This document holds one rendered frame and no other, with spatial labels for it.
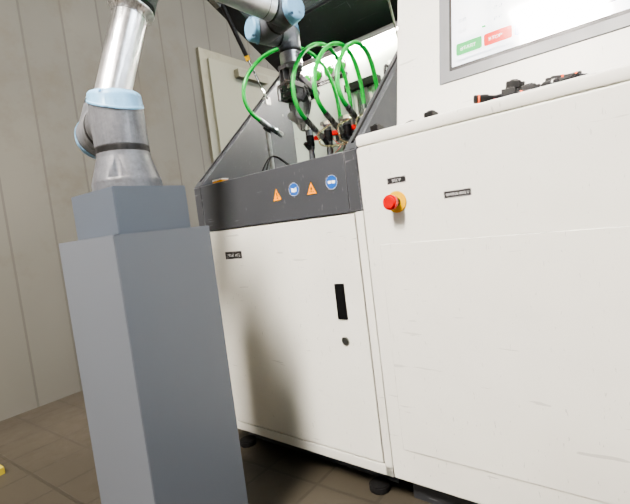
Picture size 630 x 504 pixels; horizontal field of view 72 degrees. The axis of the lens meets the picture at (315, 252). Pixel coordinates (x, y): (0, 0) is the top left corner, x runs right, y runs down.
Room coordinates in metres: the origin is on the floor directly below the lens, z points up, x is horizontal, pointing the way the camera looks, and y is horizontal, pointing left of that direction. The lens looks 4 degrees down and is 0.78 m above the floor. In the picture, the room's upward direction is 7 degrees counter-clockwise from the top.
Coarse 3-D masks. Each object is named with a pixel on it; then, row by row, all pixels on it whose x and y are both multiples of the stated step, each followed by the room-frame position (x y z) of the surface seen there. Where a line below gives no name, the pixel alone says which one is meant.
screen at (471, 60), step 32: (448, 0) 1.25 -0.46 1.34; (480, 0) 1.19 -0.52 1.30; (512, 0) 1.13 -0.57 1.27; (544, 0) 1.08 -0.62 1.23; (576, 0) 1.03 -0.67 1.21; (608, 0) 0.99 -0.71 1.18; (448, 32) 1.23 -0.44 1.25; (480, 32) 1.17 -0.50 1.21; (512, 32) 1.11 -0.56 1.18; (544, 32) 1.06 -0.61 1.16; (576, 32) 1.02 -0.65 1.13; (608, 32) 0.98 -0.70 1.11; (448, 64) 1.22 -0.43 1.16; (480, 64) 1.16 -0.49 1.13
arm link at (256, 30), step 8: (248, 24) 1.41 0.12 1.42; (256, 24) 1.39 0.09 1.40; (264, 24) 1.38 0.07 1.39; (248, 32) 1.41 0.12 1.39; (256, 32) 1.39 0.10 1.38; (264, 32) 1.39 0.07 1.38; (272, 32) 1.38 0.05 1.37; (248, 40) 1.42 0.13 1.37; (256, 40) 1.42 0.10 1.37; (264, 40) 1.42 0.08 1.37; (272, 40) 1.43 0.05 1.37; (280, 40) 1.45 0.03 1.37
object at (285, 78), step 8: (288, 64) 1.47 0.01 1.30; (280, 72) 1.48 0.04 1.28; (288, 72) 1.48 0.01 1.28; (296, 72) 1.50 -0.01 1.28; (280, 80) 1.48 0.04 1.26; (288, 80) 1.46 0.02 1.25; (296, 80) 1.50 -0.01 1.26; (280, 88) 1.48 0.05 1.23; (288, 88) 1.46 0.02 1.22; (296, 88) 1.46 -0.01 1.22; (304, 88) 1.49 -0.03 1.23; (288, 96) 1.46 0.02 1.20; (296, 96) 1.46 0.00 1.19; (304, 96) 1.49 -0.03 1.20
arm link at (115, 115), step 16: (96, 96) 0.96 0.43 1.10; (112, 96) 0.96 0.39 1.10; (128, 96) 0.98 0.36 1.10; (96, 112) 0.96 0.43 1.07; (112, 112) 0.96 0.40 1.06; (128, 112) 0.97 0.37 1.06; (96, 128) 0.96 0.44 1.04; (112, 128) 0.96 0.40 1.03; (128, 128) 0.97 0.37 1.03; (144, 128) 1.01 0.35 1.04; (96, 144) 0.97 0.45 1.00
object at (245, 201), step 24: (288, 168) 1.27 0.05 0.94; (312, 168) 1.21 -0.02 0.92; (336, 168) 1.16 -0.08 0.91; (216, 192) 1.49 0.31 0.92; (240, 192) 1.41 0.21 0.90; (264, 192) 1.34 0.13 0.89; (288, 192) 1.28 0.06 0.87; (336, 192) 1.17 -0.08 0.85; (216, 216) 1.50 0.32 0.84; (240, 216) 1.42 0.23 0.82; (264, 216) 1.35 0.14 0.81; (288, 216) 1.29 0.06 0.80; (312, 216) 1.23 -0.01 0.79
